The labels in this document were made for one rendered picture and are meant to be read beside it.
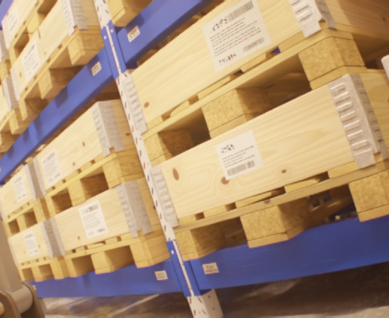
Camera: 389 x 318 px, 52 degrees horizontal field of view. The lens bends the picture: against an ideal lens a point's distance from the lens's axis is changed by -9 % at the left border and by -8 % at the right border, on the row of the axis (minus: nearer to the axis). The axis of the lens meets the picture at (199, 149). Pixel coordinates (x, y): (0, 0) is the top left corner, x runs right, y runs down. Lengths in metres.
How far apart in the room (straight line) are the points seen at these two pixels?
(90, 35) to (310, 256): 1.28
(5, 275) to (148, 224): 1.08
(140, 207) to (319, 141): 0.86
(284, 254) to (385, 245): 0.33
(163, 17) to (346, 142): 0.80
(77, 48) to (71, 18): 0.14
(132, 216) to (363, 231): 0.91
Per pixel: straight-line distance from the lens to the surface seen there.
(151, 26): 1.58
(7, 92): 2.70
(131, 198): 1.70
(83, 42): 1.88
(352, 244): 1.18
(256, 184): 1.21
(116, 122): 1.77
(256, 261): 1.39
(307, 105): 1.08
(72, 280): 2.54
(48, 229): 2.48
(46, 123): 2.37
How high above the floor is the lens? 0.45
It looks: 7 degrees up
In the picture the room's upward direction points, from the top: 19 degrees counter-clockwise
